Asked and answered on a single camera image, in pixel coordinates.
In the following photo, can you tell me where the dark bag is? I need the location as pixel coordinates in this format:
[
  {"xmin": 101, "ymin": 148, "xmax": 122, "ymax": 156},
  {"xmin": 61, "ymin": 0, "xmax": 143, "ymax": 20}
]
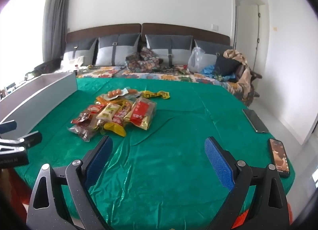
[{"xmin": 32, "ymin": 58, "xmax": 62, "ymax": 76}]

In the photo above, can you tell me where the dark smartphone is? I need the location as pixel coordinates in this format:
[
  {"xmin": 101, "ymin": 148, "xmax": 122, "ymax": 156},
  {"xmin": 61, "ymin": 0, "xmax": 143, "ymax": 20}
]
[{"xmin": 242, "ymin": 109, "xmax": 269, "ymax": 134}]

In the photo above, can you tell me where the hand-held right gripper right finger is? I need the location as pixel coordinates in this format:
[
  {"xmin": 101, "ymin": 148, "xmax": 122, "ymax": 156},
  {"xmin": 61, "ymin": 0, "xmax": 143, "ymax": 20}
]
[{"xmin": 204, "ymin": 136, "xmax": 291, "ymax": 230}]

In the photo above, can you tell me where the grey storage box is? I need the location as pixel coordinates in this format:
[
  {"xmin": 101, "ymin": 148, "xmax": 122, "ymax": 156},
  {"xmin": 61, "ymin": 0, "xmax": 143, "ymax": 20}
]
[{"xmin": 0, "ymin": 72, "xmax": 78, "ymax": 133}]

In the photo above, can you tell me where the brown headboard panel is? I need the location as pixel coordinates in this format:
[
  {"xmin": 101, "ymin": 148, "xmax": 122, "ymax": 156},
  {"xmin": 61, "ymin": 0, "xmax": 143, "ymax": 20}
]
[
  {"xmin": 66, "ymin": 23, "xmax": 142, "ymax": 46},
  {"xmin": 142, "ymin": 23, "xmax": 230, "ymax": 45}
]

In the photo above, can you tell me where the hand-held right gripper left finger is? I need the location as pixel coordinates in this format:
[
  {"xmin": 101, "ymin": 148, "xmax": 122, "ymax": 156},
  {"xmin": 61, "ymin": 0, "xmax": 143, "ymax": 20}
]
[{"xmin": 26, "ymin": 135, "xmax": 113, "ymax": 230}]

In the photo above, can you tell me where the clear plastic bag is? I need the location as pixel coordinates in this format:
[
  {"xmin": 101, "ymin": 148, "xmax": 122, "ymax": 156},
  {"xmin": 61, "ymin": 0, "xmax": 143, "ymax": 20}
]
[{"xmin": 187, "ymin": 47, "xmax": 207, "ymax": 73}]

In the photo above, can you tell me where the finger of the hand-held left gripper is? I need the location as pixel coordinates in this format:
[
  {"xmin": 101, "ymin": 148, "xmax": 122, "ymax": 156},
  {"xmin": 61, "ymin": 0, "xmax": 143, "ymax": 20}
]
[
  {"xmin": 0, "ymin": 131, "xmax": 43, "ymax": 153},
  {"xmin": 0, "ymin": 120, "xmax": 17, "ymax": 135}
]

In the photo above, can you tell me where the dark brown chair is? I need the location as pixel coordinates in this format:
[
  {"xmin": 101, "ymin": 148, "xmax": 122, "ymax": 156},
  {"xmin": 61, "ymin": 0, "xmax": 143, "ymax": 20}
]
[{"xmin": 236, "ymin": 63, "xmax": 262, "ymax": 98}]

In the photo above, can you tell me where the white bag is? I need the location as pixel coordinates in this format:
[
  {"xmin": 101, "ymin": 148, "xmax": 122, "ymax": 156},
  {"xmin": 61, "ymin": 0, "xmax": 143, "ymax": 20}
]
[{"xmin": 61, "ymin": 55, "xmax": 85, "ymax": 70}]

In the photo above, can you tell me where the blue cloth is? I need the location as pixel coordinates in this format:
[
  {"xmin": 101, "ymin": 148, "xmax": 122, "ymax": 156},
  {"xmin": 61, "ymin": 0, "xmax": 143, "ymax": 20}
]
[{"xmin": 200, "ymin": 64, "xmax": 216, "ymax": 76}]

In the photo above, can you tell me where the beige patterned blanket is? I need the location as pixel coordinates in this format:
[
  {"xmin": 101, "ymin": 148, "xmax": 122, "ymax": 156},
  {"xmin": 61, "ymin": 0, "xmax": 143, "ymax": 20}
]
[{"xmin": 223, "ymin": 49, "xmax": 254, "ymax": 101}]

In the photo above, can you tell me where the pile of snack packets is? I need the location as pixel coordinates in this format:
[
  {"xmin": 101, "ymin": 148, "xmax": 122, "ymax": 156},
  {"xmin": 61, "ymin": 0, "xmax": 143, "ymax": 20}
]
[{"xmin": 68, "ymin": 87, "xmax": 157, "ymax": 142}]

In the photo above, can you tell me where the dark patterned quilt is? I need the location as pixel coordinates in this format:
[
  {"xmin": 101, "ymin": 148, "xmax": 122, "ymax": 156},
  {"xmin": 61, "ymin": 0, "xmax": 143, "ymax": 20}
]
[{"xmin": 125, "ymin": 47, "xmax": 164, "ymax": 73}]

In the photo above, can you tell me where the white door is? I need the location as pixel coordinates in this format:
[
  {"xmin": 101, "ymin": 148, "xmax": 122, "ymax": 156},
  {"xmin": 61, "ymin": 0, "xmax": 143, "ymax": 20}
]
[{"xmin": 235, "ymin": 0, "xmax": 264, "ymax": 76}]

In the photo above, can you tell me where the green satin blanket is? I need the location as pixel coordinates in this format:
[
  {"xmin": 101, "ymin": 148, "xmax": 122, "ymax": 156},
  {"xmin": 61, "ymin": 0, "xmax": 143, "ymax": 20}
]
[{"xmin": 14, "ymin": 77, "xmax": 296, "ymax": 230}]

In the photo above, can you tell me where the smartphone with lit screen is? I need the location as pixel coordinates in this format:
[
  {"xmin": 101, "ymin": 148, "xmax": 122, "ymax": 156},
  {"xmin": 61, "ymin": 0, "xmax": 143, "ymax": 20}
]
[{"xmin": 268, "ymin": 138, "xmax": 291, "ymax": 178}]

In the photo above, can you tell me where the floral bedsheet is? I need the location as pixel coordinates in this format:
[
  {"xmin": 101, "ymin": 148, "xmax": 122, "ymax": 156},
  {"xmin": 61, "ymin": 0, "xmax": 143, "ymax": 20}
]
[{"xmin": 55, "ymin": 64, "xmax": 249, "ymax": 101}]

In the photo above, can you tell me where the yellow black snack packet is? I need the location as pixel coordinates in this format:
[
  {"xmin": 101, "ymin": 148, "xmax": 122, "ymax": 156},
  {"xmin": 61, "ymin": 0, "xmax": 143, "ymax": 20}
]
[{"xmin": 137, "ymin": 90, "xmax": 171, "ymax": 100}]

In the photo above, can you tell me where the grey curtain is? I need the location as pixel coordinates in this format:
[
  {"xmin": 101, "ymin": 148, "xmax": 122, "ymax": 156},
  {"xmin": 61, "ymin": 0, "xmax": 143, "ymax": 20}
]
[{"xmin": 42, "ymin": 0, "xmax": 74, "ymax": 62}]

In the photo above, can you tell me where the grey two-tone pillow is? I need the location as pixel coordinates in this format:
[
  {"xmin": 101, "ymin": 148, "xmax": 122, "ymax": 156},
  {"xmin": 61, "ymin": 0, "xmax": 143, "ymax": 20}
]
[
  {"xmin": 194, "ymin": 39, "xmax": 233, "ymax": 69},
  {"xmin": 145, "ymin": 34, "xmax": 194, "ymax": 67},
  {"xmin": 62, "ymin": 37, "xmax": 98, "ymax": 66},
  {"xmin": 94, "ymin": 33, "xmax": 141, "ymax": 67}
]

